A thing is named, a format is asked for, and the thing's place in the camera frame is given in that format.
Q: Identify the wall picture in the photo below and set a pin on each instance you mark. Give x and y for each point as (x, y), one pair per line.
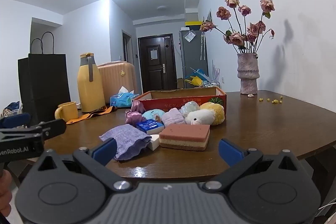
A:
(209, 15)

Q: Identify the blue and yellow floor clutter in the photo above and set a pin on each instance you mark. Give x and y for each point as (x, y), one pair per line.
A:
(195, 78)

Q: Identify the yellow thermos jug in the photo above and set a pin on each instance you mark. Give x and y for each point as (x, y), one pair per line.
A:
(90, 87)

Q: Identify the pink suitcase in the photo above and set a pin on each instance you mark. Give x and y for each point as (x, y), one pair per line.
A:
(118, 77)

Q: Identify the white eraser block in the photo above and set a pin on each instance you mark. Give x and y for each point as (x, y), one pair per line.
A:
(154, 142)

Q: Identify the light blue plush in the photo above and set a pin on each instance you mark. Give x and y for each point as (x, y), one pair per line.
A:
(152, 115)

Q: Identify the black paper bag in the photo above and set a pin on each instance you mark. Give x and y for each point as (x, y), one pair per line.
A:
(43, 82)

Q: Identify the small hallway ceiling lamp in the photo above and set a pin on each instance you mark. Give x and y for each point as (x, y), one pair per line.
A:
(162, 7)

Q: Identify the red cardboard box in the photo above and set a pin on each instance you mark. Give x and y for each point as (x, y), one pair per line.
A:
(173, 102)

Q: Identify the lilac fluffy towel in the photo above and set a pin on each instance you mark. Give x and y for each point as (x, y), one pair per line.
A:
(173, 117)

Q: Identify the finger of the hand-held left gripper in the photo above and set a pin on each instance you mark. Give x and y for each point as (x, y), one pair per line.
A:
(14, 121)
(53, 127)

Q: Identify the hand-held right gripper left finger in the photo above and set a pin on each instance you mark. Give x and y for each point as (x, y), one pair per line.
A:
(105, 151)

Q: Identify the grey refrigerator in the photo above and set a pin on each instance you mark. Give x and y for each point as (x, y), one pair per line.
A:
(191, 56)

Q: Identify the yellow plush toy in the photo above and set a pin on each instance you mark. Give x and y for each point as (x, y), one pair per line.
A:
(216, 111)

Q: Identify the purple knitted cloth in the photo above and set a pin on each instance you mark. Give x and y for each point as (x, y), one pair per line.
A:
(123, 138)

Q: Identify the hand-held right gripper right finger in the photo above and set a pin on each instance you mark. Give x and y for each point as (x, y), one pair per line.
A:
(230, 152)

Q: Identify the pink layered sponge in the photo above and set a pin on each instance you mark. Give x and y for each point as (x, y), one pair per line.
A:
(185, 136)

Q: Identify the blue small carton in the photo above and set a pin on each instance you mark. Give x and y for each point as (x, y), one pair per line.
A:
(150, 126)

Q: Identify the yellow box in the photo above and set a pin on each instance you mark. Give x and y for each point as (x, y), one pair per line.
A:
(193, 24)

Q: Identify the person's left hand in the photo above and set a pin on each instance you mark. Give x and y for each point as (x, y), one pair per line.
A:
(5, 192)

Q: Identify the pink ceramic vase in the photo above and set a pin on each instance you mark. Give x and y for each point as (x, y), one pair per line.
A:
(248, 74)

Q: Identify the white plush toy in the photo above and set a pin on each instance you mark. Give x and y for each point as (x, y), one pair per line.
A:
(199, 117)

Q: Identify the yellow mug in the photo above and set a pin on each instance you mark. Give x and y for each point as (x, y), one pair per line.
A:
(67, 109)

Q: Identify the pink satin scrunchie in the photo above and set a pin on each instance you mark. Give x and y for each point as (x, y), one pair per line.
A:
(135, 111)

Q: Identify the dried pink roses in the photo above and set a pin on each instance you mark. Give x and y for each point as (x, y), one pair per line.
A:
(237, 37)

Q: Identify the dark brown door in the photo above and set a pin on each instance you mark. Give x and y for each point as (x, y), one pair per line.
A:
(156, 69)

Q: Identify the blue tissue pack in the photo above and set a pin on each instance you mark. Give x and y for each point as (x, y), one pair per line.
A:
(123, 99)

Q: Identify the pale green mesh pouf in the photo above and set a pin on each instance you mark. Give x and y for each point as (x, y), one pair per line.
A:
(190, 108)

